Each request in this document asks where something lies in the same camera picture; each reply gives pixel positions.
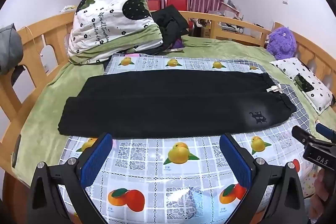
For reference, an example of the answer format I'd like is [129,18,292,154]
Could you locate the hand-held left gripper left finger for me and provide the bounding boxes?
[28,132,113,224]

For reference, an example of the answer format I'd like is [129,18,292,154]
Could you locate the star print cloth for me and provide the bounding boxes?
[301,160,319,199]

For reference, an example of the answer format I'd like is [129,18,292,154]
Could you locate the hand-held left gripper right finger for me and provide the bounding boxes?
[219,133,306,224]

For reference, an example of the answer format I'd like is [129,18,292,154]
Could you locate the grey plaid cloth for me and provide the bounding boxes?
[272,79,317,133]

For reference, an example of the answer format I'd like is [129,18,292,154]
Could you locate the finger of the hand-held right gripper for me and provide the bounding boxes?
[315,122,336,139]
[292,126,315,148]

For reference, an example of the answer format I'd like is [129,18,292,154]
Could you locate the purple cloth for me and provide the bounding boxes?
[170,38,186,51]

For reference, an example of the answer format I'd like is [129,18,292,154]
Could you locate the cardboard box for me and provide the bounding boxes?
[200,20,212,38]

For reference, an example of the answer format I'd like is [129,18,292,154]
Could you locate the black jacket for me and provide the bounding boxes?
[126,5,189,55]

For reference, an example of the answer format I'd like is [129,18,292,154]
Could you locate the grey bag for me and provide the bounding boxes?
[0,23,25,75]

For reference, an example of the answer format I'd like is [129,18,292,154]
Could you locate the white floral pillow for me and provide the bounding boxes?
[270,57,335,115]

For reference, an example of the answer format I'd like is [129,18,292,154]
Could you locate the white floral folded quilt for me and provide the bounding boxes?
[68,0,164,65]

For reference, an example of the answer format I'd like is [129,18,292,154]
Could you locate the wooden bed frame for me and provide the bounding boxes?
[0,10,336,224]

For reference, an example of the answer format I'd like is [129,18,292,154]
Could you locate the black pants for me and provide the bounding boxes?
[58,69,297,139]

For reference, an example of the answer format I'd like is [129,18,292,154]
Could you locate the person's right hand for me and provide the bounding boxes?
[308,168,336,220]

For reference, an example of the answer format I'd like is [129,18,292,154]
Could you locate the purple plush toy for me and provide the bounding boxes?
[265,26,297,60]

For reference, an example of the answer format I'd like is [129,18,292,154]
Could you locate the green bed sheet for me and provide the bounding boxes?
[12,34,327,169]

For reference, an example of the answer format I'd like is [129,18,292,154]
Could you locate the fruit print tablecloth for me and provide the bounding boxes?
[59,53,319,224]

